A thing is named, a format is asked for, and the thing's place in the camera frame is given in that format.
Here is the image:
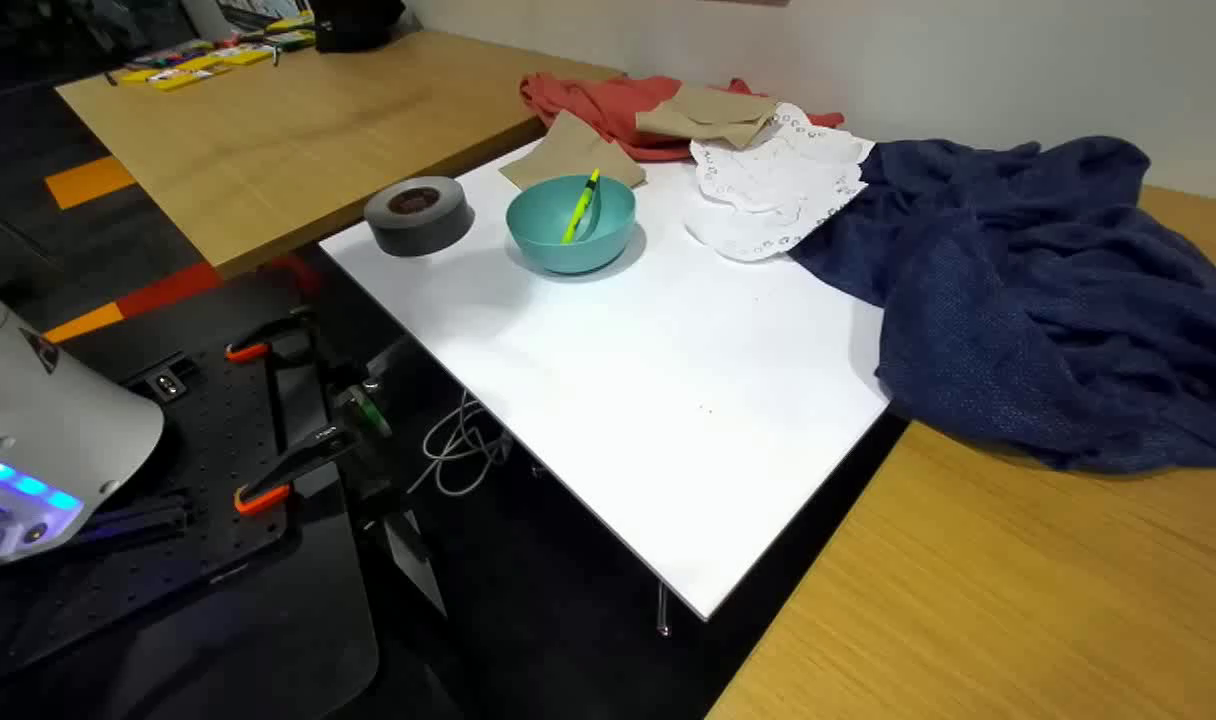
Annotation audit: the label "white cable bundle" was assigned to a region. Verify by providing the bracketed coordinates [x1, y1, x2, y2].
[402, 391, 517, 505]

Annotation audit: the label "black bag on far table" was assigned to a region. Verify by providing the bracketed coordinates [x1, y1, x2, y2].
[313, 0, 402, 53]

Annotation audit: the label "brown paper napkin on cloth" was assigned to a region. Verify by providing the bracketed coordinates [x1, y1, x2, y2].
[637, 85, 776, 149]

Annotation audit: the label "orange handled clamp front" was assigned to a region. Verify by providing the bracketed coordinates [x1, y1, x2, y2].
[232, 426, 350, 521]

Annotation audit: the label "white cloth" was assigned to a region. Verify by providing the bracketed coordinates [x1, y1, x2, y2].
[685, 106, 876, 263]

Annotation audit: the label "red cloth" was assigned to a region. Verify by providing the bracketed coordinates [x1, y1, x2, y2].
[517, 70, 846, 169]

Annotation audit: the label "dark blue cloth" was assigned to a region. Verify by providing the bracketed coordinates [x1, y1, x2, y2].
[792, 136, 1216, 472]

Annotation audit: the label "yellow items on far table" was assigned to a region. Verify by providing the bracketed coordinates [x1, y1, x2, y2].
[109, 16, 317, 92]

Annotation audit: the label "yellow pen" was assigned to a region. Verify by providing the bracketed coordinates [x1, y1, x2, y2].
[560, 169, 604, 246]

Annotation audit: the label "green bowl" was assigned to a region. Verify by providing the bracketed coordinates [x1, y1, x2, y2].
[502, 175, 637, 278]

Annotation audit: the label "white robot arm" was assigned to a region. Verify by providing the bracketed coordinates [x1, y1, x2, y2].
[0, 299, 165, 570]

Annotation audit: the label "orange handled clamp rear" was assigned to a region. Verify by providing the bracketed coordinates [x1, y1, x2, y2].
[223, 313, 317, 367]

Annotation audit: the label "grey duct tape roll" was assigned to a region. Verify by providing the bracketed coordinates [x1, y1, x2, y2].
[365, 175, 475, 257]

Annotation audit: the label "brown paper napkin near bowl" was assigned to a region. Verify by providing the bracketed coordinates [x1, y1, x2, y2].
[502, 112, 644, 188]

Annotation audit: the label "orange handled clamp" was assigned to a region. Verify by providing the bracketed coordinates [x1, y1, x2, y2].
[232, 426, 350, 521]
[223, 313, 317, 367]

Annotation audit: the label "green clamp part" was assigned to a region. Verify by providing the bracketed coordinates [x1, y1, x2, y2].
[337, 385, 393, 441]

